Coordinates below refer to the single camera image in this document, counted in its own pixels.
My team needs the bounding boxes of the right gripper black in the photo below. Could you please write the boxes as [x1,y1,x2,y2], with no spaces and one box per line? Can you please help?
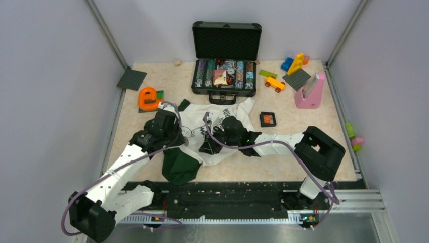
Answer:
[199,125,240,154]

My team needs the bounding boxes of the white and green garment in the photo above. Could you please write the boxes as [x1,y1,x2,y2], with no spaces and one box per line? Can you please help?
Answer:
[162,98,255,185]

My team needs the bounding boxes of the black square frame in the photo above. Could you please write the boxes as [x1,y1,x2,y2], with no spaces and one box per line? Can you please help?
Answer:
[259,112,277,128]

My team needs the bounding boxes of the red maple leaf brooch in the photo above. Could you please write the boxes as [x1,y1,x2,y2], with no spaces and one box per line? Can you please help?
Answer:
[263,115,273,124]

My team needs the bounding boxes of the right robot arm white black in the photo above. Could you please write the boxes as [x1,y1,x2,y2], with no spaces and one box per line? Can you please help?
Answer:
[203,112,346,209]

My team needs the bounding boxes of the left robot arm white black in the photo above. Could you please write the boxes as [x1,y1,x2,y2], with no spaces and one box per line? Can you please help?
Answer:
[64,106,185,242]

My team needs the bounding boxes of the orange letter e toy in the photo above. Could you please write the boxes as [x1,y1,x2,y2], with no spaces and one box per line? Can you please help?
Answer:
[138,87,164,112]

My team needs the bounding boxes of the dark grey baseplate left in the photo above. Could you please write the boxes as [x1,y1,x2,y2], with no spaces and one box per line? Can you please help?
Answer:
[117,69,147,91]

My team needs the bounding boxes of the dark grey baseplate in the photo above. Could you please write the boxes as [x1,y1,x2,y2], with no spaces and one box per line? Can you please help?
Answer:
[117,69,147,91]
[282,69,311,91]

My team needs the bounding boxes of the small wooden cube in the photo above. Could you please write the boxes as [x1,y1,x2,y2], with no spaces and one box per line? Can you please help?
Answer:
[173,59,182,66]

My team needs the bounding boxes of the green flat brick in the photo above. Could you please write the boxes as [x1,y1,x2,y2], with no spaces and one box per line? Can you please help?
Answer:
[259,70,278,79]

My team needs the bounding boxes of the yellow orange toy car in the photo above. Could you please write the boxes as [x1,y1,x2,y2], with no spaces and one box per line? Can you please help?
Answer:
[265,76,286,93]

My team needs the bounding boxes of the black poker chip case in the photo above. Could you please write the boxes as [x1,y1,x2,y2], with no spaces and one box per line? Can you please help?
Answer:
[191,21,262,105]

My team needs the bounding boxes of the dark grey baseplate right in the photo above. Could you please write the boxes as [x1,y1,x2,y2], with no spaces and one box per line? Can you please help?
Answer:
[282,69,311,91]

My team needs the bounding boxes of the blue toy brick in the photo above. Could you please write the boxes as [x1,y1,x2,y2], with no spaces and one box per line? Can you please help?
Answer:
[281,57,294,72]

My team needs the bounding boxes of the pink metronome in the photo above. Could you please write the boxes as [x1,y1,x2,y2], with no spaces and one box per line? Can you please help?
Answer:
[294,72,326,109]

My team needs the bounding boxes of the yellow triangular toy brick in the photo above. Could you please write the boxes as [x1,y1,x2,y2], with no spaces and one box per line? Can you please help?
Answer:
[287,53,304,76]

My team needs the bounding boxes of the orange toy cup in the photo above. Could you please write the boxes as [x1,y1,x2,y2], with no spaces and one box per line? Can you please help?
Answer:
[302,55,311,65]

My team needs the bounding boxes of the green and pink bricks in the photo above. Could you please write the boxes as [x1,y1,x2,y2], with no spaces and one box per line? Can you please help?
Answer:
[345,122,365,152]

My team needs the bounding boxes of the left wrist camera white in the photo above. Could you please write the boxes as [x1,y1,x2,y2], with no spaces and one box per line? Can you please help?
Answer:
[158,103,177,113]

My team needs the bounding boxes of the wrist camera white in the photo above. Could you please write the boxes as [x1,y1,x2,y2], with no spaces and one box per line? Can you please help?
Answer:
[203,112,213,126]
[158,103,177,113]

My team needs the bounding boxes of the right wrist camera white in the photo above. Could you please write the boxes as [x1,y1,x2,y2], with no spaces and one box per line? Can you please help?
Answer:
[203,112,213,126]

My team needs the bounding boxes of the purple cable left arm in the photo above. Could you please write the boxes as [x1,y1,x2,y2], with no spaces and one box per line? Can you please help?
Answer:
[60,101,183,237]

